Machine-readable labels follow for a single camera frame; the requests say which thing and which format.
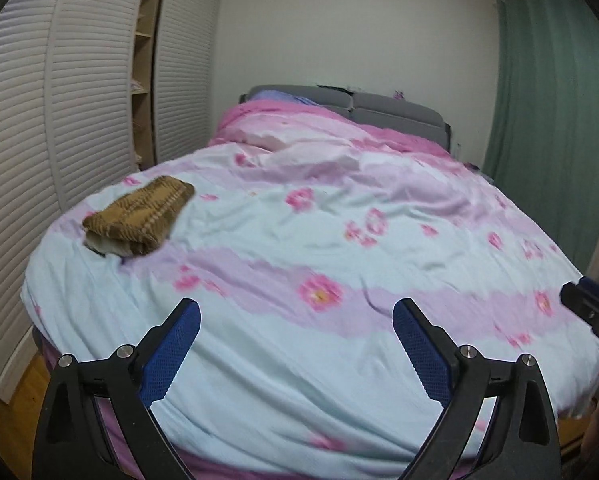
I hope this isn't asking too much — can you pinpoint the pink floral duvet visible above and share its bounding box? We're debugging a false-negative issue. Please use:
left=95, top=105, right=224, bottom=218
left=20, top=100, right=589, bottom=477

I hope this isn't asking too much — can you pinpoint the white louvered wardrobe door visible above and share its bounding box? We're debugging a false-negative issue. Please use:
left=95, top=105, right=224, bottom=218
left=46, top=0, right=156, bottom=211
left=0, top=0, right=62, bottom=403
left=152, top=0, right=226, bottom=163

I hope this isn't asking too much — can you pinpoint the brown towel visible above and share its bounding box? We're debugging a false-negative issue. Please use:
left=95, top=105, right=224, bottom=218
left=82, top=175, right=196, bottom=257

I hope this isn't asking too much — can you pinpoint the grey padded headboard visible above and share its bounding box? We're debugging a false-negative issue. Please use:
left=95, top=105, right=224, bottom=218
left=239, top=84, right=453, bottom=154

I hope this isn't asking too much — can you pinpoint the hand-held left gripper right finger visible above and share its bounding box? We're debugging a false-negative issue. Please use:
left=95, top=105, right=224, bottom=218
left=393, top=298, right=563, bottom=480

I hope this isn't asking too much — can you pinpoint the lilac pillow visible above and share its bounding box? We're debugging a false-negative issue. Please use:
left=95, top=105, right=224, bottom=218
left=252, top=90, right=321, bottom=107

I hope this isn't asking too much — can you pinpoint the wooden wardrobe shelf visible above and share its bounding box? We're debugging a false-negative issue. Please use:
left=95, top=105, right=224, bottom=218
left=128, top=0, right=172, bottom=173

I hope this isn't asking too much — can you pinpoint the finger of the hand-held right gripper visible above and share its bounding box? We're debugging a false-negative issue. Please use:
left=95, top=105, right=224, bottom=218
left=559, top=277, right=599, bottom=357

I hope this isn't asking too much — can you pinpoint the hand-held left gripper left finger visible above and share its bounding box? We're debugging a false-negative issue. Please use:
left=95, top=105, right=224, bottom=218
left=32, top=298, right=202, bottom=480

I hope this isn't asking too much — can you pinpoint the green curtain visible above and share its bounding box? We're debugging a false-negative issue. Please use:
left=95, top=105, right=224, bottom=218
left=481, top=0, right=599, bottom=281

